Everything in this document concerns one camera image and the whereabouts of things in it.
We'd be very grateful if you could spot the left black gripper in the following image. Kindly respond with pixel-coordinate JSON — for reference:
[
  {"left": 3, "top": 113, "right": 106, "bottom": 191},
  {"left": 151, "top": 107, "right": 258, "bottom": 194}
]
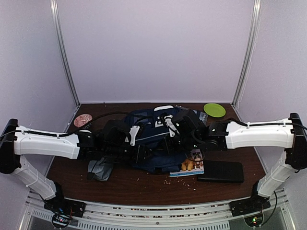
[{"left": 103, "top": 142, "right": 156, "bottom": 164}]

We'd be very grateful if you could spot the grey pencil pouch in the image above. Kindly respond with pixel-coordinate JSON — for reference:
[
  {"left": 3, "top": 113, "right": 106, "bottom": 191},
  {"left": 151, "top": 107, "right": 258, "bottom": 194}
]
[{"left": 87, "top": 158, "right": 114, "bottom": 181}]

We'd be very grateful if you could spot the navy blue backpack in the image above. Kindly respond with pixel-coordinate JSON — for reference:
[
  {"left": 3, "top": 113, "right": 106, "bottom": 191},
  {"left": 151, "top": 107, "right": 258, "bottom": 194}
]
[{"left": 122, "top": 105, "right": 190, "bottom": 173}]

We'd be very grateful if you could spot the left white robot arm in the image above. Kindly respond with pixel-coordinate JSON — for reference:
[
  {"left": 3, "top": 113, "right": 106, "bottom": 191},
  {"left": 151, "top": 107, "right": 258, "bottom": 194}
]
[{"left": 0, "top": 119, "right": 152, "bottom": 213}]

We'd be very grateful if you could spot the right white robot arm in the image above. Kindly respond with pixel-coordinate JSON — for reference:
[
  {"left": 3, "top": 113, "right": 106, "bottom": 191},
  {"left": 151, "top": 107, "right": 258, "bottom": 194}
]
[{"left": 160, "top": 110, "right": 307, "bottom": 212}]

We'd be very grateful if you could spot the blue hardcover book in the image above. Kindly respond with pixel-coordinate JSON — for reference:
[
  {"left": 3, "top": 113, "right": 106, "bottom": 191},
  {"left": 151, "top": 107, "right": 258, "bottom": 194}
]
[{"left": 197, "top": 111, "right": 208, "bottom": 124}]

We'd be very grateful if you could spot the dog cover book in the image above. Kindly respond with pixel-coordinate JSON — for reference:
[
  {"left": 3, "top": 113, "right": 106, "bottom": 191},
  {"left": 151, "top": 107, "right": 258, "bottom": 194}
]
[{"left": 169, "top": 149, "right": 204, "bottom": 177}]

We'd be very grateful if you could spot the green plate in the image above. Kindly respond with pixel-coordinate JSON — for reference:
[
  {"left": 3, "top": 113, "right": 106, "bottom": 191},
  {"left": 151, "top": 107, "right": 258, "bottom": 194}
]
[{"left": 203, "top": 103, "right": 226, "bottom": 118}]

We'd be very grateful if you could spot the red patterned bowl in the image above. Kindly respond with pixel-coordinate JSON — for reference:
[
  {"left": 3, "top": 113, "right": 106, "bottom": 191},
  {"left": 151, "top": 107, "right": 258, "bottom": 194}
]
[{"left": 73, "top": 114, "right": 93, "bottom": 127}]

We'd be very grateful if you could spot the black leather case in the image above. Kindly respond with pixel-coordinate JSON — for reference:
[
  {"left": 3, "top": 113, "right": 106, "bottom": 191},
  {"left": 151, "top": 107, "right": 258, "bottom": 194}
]
[{"left": 197, "top": 160, "right": 244, "bottom": 183}]

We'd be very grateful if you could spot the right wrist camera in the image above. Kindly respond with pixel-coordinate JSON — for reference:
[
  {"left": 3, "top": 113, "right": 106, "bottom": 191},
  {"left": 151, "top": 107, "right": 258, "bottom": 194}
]
[{"left": 164, "top": 116, "right": 179, "bottom": 137}]

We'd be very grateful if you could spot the front aluminium rail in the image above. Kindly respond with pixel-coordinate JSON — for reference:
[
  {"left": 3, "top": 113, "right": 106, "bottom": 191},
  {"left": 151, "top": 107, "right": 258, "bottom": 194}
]
[{"left": 24, "top": 188, "right": 292, "bottom": 230}]

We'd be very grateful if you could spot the right metal frame post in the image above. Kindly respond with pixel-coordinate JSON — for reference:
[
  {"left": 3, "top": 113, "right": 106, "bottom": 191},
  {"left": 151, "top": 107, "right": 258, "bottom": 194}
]
[{"left": 232, "top": 0, "right": 262, "bottom": 109}]

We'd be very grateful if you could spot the metal frame post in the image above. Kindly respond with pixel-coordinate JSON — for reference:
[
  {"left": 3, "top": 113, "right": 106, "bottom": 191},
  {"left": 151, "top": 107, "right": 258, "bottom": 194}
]
[
  {"left": 50, "top": 0, "right": 81, "bottom": 106},
  {"left": 232, "top": 0, "right": 262, "bottom": 109}
]

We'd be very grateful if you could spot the left metal frame post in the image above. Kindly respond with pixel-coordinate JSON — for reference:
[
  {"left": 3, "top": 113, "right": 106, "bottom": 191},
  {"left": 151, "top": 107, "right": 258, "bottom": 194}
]
[{"left": 50, "top": 0, "right": 81, "bottom": 106}]

